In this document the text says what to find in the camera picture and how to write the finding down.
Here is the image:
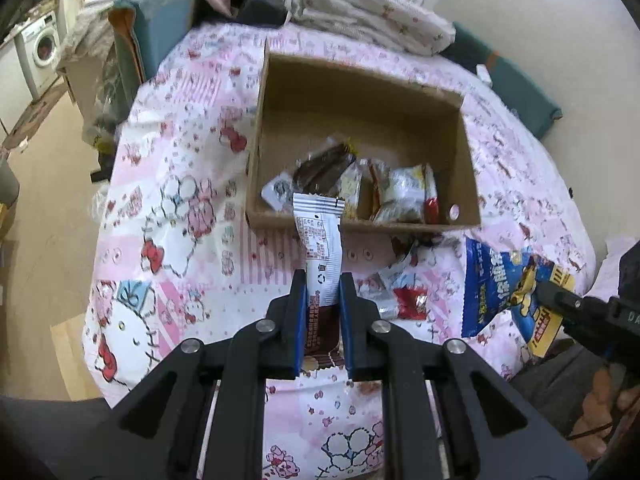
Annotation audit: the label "teal cushioned armrest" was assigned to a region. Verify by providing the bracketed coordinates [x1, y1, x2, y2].
[107, 0, 201, 86]

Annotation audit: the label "white blue-print snack packet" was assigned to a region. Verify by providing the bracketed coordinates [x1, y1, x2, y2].
[375, 164, 438, 223]

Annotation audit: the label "person's dark grey trousers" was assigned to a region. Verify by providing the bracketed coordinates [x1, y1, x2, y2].
[0, 340, 611, 480]

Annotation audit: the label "clear plastic bag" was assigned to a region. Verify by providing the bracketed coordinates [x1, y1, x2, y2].
[82, 60, 141, 151]

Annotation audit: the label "yellow cartoon snack packet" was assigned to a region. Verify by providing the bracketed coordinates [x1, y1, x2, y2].
[340, 160, 376, 221]

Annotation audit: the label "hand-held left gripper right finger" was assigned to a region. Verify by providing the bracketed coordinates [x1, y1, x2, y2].
[339, 272, 586, 480]

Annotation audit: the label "person's right hand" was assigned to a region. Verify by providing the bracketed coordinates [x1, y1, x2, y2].
[565, 360, 640, 461]

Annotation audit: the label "black cloth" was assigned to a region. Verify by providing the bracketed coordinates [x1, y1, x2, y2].
[232, 0, 293, 28]

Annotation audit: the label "dark brown snack packet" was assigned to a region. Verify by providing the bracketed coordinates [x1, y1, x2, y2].
[292, 142, 358, 196]

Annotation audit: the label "light wooden board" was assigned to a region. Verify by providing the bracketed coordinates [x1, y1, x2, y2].
[50, 312, 108, 401]

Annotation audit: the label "white brown snack packet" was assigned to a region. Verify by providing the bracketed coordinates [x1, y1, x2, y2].
[292, 192, 347, 368]

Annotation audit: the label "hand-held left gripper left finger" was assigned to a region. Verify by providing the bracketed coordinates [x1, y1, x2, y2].
[70, 270, 307, 480]

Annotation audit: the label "orange brown snack packet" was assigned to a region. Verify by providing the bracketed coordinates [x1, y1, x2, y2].
[357, 157, 396, 221]

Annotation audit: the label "small white jelly cup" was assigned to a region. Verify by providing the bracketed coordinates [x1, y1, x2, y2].
[261, 172, 296, 211]

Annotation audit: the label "blue yellow snack bag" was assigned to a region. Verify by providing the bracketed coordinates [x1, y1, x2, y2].
[460, 235, 576, 358]

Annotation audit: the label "teal cushioned headboard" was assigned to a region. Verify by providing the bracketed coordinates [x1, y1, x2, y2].
[440, 21, 563, 141]

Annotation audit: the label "grey patterned cloth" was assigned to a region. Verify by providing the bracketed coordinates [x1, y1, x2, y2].
[57, 7, 118, 68]

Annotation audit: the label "brown door mat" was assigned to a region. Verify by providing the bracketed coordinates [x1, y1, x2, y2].
[0, 80, 68, 151]

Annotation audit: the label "white red snack packet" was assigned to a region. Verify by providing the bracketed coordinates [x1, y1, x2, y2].
[377, 250, 431, 321]

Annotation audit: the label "white washing machine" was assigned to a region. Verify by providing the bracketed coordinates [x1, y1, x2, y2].
[15, 12, 63, 98]

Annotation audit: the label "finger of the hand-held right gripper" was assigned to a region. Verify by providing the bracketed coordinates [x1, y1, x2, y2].
[536, 280, 607, 332]

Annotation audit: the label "brown cardboard box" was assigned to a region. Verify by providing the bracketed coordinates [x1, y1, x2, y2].
[245, 37, 482, 235]

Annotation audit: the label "crumpled floral duvet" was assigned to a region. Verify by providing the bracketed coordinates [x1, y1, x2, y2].
[285, 0, 457, 56]

